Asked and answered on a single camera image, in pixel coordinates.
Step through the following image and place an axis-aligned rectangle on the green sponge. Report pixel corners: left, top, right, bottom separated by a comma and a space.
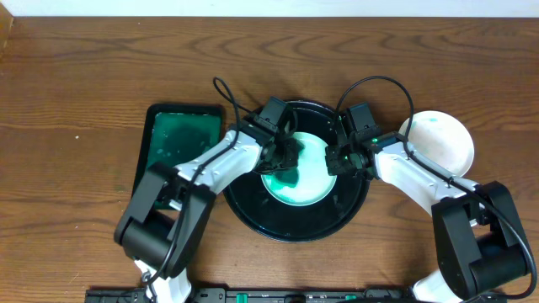
274, 167, 299, 188

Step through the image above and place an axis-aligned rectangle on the white plate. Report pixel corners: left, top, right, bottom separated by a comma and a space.
408, 110, 475, 177

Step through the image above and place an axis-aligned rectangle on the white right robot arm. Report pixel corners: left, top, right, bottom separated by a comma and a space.
325, 129, 538, 302

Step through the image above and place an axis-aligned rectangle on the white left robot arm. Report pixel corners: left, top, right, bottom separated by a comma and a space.
114, 122, 298, 302

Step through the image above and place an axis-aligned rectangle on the rectangular black sponge tray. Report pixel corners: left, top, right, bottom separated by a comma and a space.
133, 103, 224, 188

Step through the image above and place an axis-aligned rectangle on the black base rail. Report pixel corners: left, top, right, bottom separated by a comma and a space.
83, 287, 509, 303

